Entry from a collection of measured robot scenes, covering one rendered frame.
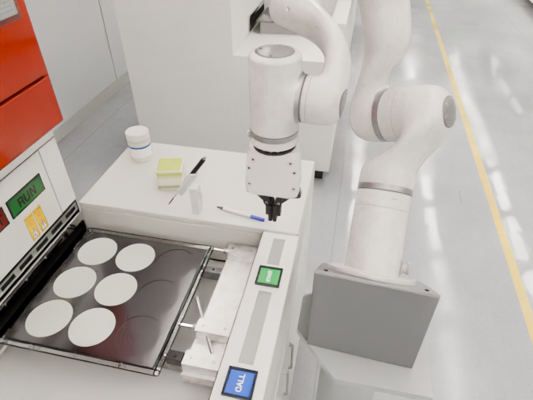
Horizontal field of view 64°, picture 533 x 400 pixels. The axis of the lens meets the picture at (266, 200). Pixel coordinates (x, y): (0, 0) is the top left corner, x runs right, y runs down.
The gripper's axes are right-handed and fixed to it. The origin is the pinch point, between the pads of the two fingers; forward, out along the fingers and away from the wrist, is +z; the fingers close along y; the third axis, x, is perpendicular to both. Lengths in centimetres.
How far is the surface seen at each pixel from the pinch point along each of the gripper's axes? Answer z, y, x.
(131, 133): 10, -52, 38
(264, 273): 19.9, -2.1, 0.5
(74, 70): 76, -207, 228
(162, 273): 26.3, -28.4, 0.8
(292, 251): 20.3, 3.0, 9.3
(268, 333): 20.3, 2.0, -14.7
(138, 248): 26.3, -38.0, 7.5
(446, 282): 117, 73, 98
